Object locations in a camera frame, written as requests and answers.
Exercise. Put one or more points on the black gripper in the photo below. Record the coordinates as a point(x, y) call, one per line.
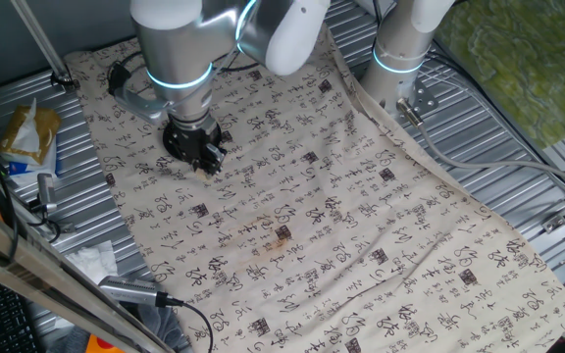
point(193, 139)

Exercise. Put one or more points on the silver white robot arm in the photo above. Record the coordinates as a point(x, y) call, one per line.
point(174, 49)

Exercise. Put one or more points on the round black scale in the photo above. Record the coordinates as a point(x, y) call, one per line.
point(170, 144)

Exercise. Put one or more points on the beige calligraphy print cloth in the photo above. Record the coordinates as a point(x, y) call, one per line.
point(312, 220)

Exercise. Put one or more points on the crumpled white tissue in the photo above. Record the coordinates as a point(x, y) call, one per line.
point(91, 260)

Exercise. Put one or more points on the yellow tissue pack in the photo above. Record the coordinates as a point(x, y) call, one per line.
point(27, 135)

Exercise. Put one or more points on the thin aluminium pole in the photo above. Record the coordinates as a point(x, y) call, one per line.
point(42, 44)

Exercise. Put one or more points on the orange emergency stop button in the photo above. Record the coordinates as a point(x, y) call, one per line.
point(98, 345)

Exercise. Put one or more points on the green yellow mat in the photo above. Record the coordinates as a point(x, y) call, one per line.
point(518, 59)

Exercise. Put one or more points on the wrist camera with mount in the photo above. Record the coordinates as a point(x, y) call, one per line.
point(138, 108)

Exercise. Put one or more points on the silver camera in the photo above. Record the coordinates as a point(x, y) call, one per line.
point(125, 290)

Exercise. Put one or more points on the grey camera stand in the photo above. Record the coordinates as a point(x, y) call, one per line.
point(44, 191)

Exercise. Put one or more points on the wide aluminium frame beam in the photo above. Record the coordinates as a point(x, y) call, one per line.
point(42, 274)

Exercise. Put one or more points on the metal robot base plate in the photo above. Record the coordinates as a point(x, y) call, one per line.
point(422, 95)

